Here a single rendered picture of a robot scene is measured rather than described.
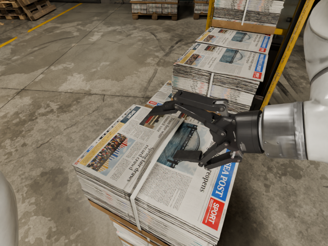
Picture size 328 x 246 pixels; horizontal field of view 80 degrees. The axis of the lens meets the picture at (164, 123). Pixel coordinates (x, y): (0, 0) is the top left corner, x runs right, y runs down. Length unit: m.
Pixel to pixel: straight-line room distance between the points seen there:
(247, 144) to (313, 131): 0.09
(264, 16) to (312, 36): 1.01
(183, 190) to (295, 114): 0.26
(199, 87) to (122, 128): 0.47
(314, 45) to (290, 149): 0.16
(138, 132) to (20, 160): 1.77
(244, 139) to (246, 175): 1.52
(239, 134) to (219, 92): 0.57
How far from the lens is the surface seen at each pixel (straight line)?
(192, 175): 0.47
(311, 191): 2.03
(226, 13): 1.41
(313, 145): 0.33
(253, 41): 1.25
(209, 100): 0.36
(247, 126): 0.34
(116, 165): 0.50
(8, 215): 0.33
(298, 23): 1.94
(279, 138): 0.33
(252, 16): 1.39
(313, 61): 0.40
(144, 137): 0.55
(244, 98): 0.90
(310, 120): 0.33
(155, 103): 1.44
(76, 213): 1.71
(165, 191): 0.45
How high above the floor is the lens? 1.46
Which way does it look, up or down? 43 degrees down
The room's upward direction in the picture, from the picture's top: straight up
